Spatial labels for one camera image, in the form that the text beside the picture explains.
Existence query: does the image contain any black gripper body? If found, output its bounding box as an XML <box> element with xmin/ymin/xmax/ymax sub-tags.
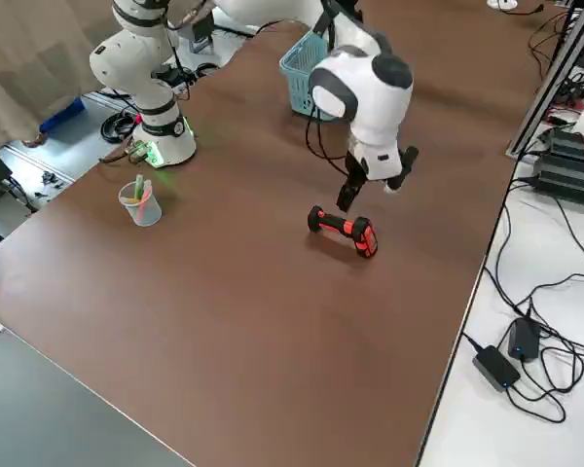
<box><xmin>345</xmin><ymin>150</ymin><xmax>372</xmax><ymax>187</ymax></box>

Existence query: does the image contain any light blue plastic basket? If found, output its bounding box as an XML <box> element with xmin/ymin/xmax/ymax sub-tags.
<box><xmin>278</xmin><ymin>27</ymin><xmax>352</xmax><ymax>124</ymax></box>

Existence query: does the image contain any black power supply box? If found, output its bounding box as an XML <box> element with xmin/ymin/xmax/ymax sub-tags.
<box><xmin>531</xmin><ymin>126</ymin><xmax>584</xmax><ymax>211</ymax></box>

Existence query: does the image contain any pink highlighter pen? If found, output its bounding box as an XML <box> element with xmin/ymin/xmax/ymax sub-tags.
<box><xmin>136</xmin><ymin>179</ymin><xmax>154</xmax><ymax>218</ymax></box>

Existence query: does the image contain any clear plastic cup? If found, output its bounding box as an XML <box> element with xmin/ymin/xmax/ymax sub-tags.
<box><xmin>117</xmin><ymin>176</ymin><xmax>164</xmax><ymax>228</ymax></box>

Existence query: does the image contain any black power adapter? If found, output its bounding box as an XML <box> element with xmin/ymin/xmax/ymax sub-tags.
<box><xmin>507</xmin><ymin>315</ymin><xmax>542</xmax><ymax>362</ymax></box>
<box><xmin>471</xmin><ymin>343</ymin><xmax>523</xmax><ymax>392</ymax></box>

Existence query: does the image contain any small green circuit board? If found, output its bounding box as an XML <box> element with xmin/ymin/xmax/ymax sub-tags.
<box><xmin>125</xmin><ymin>139</ymin><xmax>151</xmax><ymax>162</ymax></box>

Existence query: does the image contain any blue object on floor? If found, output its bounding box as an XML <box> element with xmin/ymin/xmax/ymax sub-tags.
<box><xmin>37</xmin><ymin>94</ymin><xmax>88</xmax><ymax>136</ymax></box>

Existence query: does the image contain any beige curtain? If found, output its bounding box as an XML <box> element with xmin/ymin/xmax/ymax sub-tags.
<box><xmin>0</xmin><ymin>0</ymin><xmax>128</xmax><ymax>157</ymax></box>

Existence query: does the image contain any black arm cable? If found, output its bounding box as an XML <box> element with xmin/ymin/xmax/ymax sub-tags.
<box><xmin>304</xmin><ymin>104</ymin><xmax>354</xmax><ymax>182</ymax></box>

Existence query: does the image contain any aluminium frame post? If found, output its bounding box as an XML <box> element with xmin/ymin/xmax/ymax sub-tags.
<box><xmin>504</xmin><ymin>0</ymin><xmax>584</xmax><ymax>158</ymax></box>

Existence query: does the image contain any black adapter cable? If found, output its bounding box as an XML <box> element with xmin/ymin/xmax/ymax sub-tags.
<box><xmin>460</xmin><ymin>174</ymin><xmax>584</xmax><ymax>425</ymax></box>

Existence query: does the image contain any coiled black cable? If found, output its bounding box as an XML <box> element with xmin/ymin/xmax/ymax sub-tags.
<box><xmin>100</xmin><ymin>108</ymin><xmax>143</xmax><ymax>146</ymax></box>

